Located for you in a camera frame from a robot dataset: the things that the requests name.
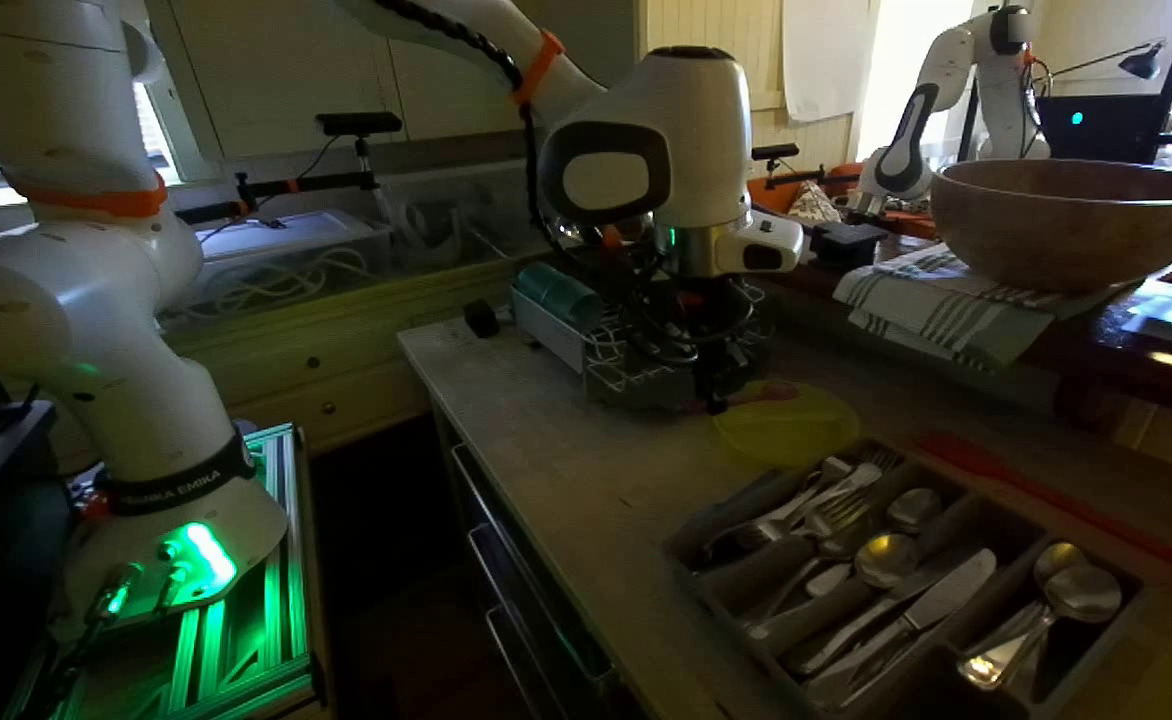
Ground grey cutlery tray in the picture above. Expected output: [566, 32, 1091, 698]
[669, 443, 1140, 720]

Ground silver fork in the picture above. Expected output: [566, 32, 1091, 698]
[743, 458, 885, 549]

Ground large silver spoon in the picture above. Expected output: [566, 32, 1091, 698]
[956, 539, 1123, 698]

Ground striped dish towel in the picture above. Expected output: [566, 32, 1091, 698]
[836, 244, 1104, 373]

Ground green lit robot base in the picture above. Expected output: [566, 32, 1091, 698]
[20, 423, 300, 720]

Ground silver spoon in middle slot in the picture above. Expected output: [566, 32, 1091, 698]
[751, 530, 921, 625]

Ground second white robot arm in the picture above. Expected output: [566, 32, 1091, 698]
[859, 4, 1048, 198]

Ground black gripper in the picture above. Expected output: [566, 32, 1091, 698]
[589, 246, 774, 407]

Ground yellow plastic plate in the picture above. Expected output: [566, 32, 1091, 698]
[712, 384, 859, 469]

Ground wooden bowl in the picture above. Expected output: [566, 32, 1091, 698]
[931, 160, 1172, 293]

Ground white handled table knife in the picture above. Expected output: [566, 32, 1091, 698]
[800, 549, 1000, 675]

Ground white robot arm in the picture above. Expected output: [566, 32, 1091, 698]
[0, 0, 805, 628]

